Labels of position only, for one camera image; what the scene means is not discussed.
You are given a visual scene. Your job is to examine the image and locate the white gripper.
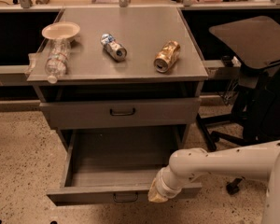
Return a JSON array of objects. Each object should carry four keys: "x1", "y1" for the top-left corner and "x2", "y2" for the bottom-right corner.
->
[{"x1": 147, "y1": 167, "x2": 181, "y2": 203}]

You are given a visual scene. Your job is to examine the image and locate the grey drawer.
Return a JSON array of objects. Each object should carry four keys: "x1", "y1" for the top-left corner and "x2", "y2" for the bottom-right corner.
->
[
  {"x1": 46, "y1": 125, "x2": 203, "y2": 207},
  {"x1": 40, "y1": 98, "x2": 201, "y2": 130}
]

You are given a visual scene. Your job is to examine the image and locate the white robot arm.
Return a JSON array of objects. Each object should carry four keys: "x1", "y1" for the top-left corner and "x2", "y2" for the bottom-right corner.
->
[{"x1": 148, "y1": 140, "x2": 280, "y2": 224}]

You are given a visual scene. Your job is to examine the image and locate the grey top drawer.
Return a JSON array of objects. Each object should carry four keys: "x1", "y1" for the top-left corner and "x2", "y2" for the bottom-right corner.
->
[{"x1": 40, "y1": 98, "x2": 201, "y2": 130}]

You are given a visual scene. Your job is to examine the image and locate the grey drawer cabinet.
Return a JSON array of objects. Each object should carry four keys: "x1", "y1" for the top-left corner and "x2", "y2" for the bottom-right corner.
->
[{"x1": 28, "y1": 7, "x2": 207, "y2": 145}]

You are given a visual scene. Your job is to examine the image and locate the crushed gold can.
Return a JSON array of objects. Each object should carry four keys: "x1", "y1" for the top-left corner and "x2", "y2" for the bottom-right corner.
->
[{"x1": 154, "y1": 40, "x2": 180, "y2": 73}]

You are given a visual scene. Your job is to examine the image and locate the crushed silver blue can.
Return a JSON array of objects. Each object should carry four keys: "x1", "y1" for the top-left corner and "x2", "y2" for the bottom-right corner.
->
[{"x1": 100, "y1": 34, "x2": 127, "y2": 62}]

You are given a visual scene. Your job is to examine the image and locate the clear plastic water bottle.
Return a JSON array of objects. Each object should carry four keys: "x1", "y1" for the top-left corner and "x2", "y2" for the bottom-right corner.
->
[{"x1": 45, "y1": 38, "x2": 71, "y2": 84}]

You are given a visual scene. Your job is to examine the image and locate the black office chair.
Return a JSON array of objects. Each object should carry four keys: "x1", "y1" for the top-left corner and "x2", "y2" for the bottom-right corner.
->
[{"x1": 195, "y1": 15, "x2": 280, "y2": 196}]

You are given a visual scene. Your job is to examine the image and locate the white paper bowl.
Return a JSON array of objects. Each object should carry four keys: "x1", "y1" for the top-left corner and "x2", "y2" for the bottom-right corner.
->
[{"x1": 42, "y1": 21, "x2": 80, "y2": 42}]

